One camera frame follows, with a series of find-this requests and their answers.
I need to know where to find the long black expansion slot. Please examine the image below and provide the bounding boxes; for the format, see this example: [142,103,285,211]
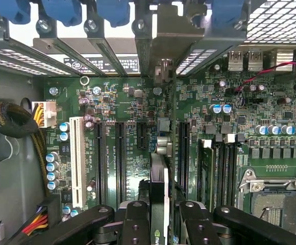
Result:
[178,120,191,203]
[93,120,107,207]
[114,121,128,205]

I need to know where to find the red and yellow wires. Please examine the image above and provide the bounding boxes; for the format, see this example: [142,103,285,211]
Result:
[21,198,62,236]

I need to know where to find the short black expansion slot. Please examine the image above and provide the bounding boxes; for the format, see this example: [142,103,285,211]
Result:
[136,120,148,151]

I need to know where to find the white expansion slot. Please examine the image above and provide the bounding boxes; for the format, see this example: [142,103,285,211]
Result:
[68,115,88,209]

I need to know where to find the braided wire bundle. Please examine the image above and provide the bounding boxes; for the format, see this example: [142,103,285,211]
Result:
[0,101,50,198]

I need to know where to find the red wire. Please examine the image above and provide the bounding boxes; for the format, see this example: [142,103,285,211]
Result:
[235,60,296,90]

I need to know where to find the open black PC case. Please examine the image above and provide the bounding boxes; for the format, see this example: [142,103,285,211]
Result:
[0,0,296,245]

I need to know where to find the white power connector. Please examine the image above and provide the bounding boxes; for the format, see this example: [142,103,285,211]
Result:
[31,100,58,129]

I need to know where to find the silver USB port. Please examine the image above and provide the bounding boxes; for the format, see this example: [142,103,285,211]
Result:
[246,50,264,71]
[228,50,243,71]

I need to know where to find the blue slot clip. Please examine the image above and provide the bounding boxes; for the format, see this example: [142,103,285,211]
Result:
[40,0,83,27]
[95,0,131,28]
[0,0,32,26]
[211,0,246,27]

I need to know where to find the CPU socket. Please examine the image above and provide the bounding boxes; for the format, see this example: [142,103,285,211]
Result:
[236,167,296,237]

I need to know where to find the green motherboard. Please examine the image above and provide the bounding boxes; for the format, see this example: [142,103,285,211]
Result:
[42,44,296,245]

